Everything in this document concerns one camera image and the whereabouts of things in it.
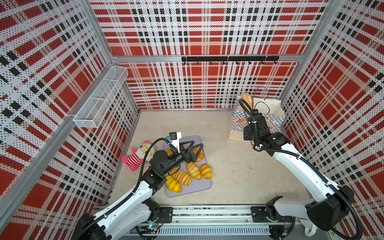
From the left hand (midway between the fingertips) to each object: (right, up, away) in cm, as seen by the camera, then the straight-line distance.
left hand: (199, 146), depth 69 cm
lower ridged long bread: (-10, -19, +13) cm, 25 cm away
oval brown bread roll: (+28, +25, +15) cm, 40 cm away
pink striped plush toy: (-38, -10, +19) cm, 44 cm away
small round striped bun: (+4, -17, +15) cm, 23 cm away
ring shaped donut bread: (+1, -9, +24) cm, 26 cm away
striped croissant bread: (-3, -17, +15) cm, 23 cm away
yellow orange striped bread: (-14, -23, +11) cm, 29 cm away
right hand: (+28, +8, +8) cm, 30 cm away
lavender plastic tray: (-10, -5, -8) cm, 14 cm away
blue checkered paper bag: (+44, +19, +20) cm, 52 cm away
